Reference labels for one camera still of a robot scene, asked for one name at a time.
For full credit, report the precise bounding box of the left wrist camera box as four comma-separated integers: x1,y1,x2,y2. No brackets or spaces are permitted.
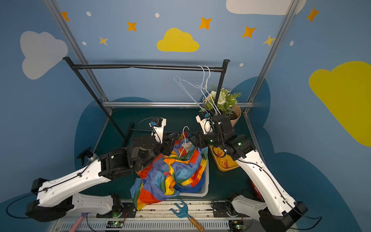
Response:
149,117,167,144

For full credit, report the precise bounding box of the artificial white flowers plant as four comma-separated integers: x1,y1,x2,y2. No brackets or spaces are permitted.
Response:
199,86,242,116

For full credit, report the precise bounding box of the black clothes rack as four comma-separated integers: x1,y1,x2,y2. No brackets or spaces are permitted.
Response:
63,56,231,148

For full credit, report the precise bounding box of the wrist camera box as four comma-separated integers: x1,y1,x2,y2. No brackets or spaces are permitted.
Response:
196,112,213,134
149,117,167,144

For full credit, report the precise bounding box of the yellow plastic tray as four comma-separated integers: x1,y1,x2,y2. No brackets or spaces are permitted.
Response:
209,146,239,172

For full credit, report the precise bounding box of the white plastic laundry basket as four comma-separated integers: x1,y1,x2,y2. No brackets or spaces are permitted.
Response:
175,160,210,198

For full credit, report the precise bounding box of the white hanger rainbow jacket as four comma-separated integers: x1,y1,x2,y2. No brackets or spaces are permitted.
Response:
178,126,190,158

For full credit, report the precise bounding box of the purple silicone spatula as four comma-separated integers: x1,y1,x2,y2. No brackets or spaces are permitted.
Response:
69,213,87,232

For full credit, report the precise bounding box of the beige faceted flower pot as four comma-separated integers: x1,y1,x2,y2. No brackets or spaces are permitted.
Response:
229,104,242,128

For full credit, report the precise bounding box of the blue garden fork tool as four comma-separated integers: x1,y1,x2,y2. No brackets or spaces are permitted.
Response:
170,198,205,232

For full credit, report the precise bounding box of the rainbow striped jacket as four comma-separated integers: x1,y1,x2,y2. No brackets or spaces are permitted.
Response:
130,132,207,210

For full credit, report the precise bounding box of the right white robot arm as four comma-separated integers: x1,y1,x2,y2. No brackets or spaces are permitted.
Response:
189,113,308,232

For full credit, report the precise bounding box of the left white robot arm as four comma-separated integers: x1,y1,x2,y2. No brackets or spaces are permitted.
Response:
26,133,179,222

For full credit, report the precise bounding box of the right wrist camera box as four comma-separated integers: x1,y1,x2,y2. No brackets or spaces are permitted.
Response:
196,112,213,134

